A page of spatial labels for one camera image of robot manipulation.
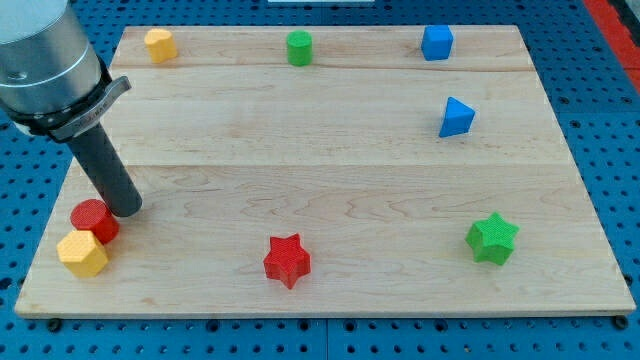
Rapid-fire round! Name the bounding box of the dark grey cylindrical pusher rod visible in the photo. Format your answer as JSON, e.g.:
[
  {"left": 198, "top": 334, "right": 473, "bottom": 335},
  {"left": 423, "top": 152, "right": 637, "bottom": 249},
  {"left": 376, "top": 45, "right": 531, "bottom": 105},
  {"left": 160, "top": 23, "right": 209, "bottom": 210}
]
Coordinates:
[{"left": 67, "top": 124, "right": 142, "bottom": 217}]

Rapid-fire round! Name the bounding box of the grey clamp flange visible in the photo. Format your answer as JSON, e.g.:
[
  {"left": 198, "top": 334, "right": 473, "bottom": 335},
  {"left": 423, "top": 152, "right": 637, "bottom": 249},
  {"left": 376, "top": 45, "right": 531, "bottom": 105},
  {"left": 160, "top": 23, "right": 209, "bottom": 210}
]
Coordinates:
[{"left": 6, "top": 60, "right": 132, "bottom": 143}]

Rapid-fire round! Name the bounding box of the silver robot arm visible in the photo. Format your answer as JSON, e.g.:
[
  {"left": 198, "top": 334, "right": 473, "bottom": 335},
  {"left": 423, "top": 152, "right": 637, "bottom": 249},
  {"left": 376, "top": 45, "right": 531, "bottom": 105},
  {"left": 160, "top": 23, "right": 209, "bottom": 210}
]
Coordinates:
[{"left": 1, "top": 0, "right": 142, "bottom": 217}]

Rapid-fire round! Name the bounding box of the yellow heart block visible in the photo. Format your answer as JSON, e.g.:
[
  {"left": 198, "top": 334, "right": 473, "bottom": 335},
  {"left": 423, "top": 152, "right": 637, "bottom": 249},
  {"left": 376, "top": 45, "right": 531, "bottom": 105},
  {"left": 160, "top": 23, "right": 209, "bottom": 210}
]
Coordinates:
[{"left": 144, "top": 28, "right": 178, "bottom": 64}]

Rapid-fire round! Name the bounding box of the red cylinder block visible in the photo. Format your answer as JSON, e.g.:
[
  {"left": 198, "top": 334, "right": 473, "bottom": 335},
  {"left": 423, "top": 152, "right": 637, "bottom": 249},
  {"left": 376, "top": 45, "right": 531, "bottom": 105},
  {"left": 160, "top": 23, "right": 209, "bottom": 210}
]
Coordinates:
[{"left": 70, "top": 199, "right": 119, "bottom": 244}]

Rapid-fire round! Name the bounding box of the yellow hexagon block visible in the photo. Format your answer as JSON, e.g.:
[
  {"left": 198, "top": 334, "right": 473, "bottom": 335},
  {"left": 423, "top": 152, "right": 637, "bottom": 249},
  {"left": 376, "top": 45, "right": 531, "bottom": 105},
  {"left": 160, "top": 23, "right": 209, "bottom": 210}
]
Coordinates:
[{"left": 56, "top": 230, "right": 109, "bottom": 278}]

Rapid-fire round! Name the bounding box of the red star block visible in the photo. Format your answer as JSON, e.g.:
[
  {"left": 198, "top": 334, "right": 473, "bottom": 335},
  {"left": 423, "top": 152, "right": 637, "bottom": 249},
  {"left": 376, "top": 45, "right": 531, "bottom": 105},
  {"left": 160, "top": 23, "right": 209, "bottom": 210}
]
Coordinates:
[{"left": 263, "top": 233, "right": 311, "bottom": 290}]

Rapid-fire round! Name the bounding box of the green cylinder block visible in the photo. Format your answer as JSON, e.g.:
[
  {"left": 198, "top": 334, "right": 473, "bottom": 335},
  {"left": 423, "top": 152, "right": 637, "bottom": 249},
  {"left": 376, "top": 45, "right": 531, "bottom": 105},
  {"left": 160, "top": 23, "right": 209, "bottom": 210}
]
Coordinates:
[{"left": 286, "top": 30, "right": 313, "bottom": 67}]

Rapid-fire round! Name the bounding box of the wooden board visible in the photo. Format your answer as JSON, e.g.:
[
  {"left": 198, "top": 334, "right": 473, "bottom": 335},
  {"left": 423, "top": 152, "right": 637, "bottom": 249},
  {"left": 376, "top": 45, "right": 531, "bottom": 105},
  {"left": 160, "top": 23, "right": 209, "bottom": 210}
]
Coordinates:
[{"left": 15, "top": 25, "right": 636, "bottom": 319}]

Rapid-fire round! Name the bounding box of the blue cube block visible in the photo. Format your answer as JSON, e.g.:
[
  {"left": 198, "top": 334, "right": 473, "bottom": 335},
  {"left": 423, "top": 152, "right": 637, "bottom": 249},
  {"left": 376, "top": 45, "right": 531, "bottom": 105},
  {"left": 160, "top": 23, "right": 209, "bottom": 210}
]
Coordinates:
[{"left": 421, "top": 25, "right": 454, "bottom": 61}]

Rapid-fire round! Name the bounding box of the blue triangular block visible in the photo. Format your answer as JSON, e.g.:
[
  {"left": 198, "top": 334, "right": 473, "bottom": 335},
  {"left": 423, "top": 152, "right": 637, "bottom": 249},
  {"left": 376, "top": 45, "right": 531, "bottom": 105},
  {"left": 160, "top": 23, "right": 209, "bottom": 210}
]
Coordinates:
[{"left": 439, "top": 97, "right": 476, "bottom": 138}]

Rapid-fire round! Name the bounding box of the green star block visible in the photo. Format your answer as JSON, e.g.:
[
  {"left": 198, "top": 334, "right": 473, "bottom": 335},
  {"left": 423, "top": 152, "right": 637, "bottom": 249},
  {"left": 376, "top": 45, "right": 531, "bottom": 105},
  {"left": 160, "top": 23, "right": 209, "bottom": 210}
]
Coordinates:
[{"left": 465, "top": 212, "right": 520, "bottom": 266}]

